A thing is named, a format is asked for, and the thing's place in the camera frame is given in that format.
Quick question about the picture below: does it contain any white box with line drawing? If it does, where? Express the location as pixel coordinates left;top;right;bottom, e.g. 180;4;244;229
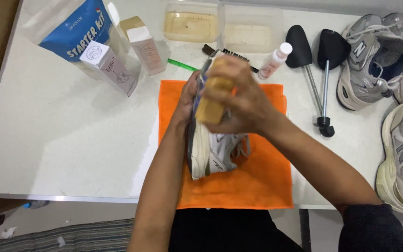
79;40;139;97

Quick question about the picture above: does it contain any orange microfibre cloth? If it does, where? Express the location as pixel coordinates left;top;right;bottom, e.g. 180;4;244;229
158;80;294;210

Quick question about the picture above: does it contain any black shoe tree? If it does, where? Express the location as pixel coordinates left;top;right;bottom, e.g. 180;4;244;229
316;29;352;129
285;25;335;138

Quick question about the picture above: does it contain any black bristle brush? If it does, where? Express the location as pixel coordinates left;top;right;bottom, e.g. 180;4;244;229
202;44;260;73

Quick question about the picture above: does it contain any grey sneaker with navy lining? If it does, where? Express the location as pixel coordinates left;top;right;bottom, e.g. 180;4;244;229
337;14;403;111

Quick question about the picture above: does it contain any grey white sneaker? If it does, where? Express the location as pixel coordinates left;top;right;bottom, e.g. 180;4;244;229
187;51;251;180

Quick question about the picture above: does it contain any small pink white bottle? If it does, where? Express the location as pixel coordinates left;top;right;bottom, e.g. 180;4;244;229
257;42;293;80

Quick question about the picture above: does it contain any pink white box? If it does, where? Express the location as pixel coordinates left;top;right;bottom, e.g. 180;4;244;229
120;16;167;76

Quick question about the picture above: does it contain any empty clear plastic tub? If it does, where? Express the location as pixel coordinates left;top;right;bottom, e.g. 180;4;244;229
221;4;286;54

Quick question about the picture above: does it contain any blue white pouch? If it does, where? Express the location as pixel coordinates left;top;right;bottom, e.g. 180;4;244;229
22;0;122;63

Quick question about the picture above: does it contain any person's black clothing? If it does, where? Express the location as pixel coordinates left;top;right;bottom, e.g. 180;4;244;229
168;204;403;252

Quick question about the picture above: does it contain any person's right hand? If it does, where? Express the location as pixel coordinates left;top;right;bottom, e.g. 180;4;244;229
200;55;279;136

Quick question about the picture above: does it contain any clear plastic tub with liquid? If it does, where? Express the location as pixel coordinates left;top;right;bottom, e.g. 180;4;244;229
163;2;219;43

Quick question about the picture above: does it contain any green brush handle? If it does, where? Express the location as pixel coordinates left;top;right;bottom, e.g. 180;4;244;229
167;58;199;72

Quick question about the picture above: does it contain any person's left hand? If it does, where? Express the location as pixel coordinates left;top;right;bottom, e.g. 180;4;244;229
174;71;202;124

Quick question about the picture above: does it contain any wooden brush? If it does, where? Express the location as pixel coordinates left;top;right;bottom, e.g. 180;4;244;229
195;58;236;125

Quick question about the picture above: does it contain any plastic water bottle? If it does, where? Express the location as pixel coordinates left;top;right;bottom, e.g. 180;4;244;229
22;200;50;210

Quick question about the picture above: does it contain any striped mat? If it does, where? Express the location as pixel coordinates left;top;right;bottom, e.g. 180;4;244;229
0;218;135;252

